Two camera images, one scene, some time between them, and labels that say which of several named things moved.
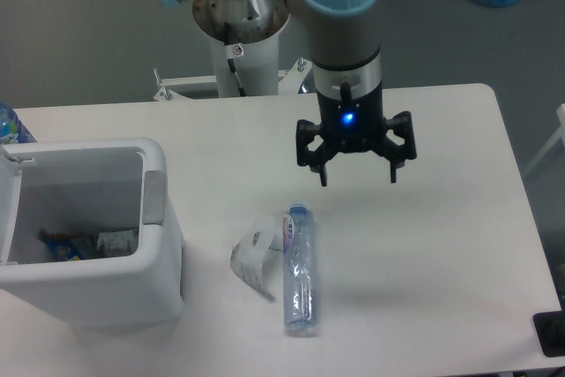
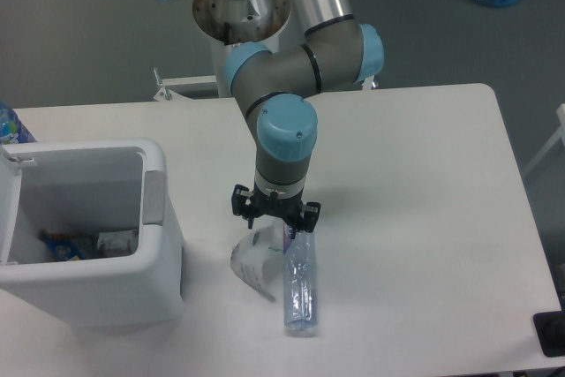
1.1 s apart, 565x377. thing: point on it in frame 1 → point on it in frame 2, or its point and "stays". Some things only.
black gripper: x=355 y=126 → x=287 y=207
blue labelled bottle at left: x=11 y=129 stays
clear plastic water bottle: x=299 y=268 stays
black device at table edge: x=550 y=330 stays
